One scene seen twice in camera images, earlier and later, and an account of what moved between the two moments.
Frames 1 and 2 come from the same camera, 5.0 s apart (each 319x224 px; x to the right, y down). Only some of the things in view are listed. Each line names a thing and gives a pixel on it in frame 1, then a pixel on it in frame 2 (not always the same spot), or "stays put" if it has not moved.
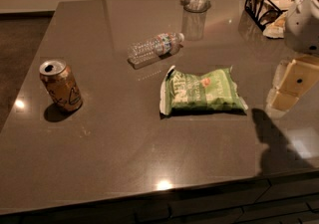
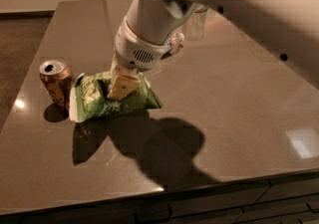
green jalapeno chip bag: x=200 y=93 to x=89 y=98
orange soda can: x=61 y=82 stays put
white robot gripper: x=303 y=25 to x=133 y=50
